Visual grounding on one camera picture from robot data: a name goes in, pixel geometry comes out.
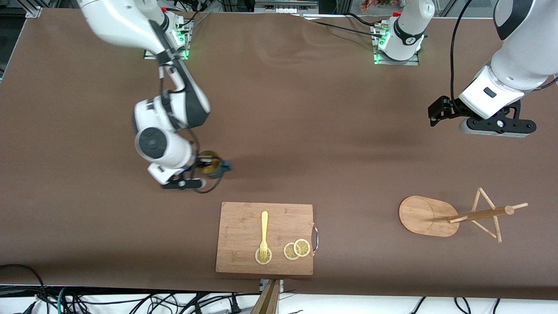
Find red orange objects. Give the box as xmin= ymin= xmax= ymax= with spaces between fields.
xmin=361 ymin=0 xmax=393 ymax=12

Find wooden post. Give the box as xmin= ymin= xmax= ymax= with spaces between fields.
xmin=251 ymin=279 xmax=280 ymax=314

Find brown table cover sheet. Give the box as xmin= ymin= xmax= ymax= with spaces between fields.
xmin=0 ymin=8 xmax=558 ymax=300

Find yellow plastic fork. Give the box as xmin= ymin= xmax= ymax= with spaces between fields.
xmin=259 ymin=211 xmax=269 ymax=260

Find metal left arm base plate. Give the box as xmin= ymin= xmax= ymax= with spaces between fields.
xmin=373 ymin=22 xmax=420 ymax=66

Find black looped cable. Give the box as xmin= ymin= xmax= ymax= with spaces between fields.
xmin=0 ymin=264 xmax=48 ymax=308

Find black cable on table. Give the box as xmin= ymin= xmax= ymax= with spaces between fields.
xmin=305 ymin=17 xmax=386 ymax=39

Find grey metal box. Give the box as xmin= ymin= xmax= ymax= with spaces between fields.
xmin=255 ymin=0 xmax=319 ymax=14

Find wooden cutting board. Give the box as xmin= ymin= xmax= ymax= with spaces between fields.
xmin=215 ymin=201 xmax=314 ymax=276

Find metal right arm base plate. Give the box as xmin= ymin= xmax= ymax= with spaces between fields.
xmin=144 ymin=17 xmax=191 ymax=60

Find teal cup yellow inside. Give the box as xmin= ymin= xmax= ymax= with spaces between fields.
xmin=197 ymin=150 xmax=233 ymax=180

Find wooden cup rack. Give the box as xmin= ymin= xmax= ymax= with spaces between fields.
xmin=398 ymin=188 xmax=529 ymax=243

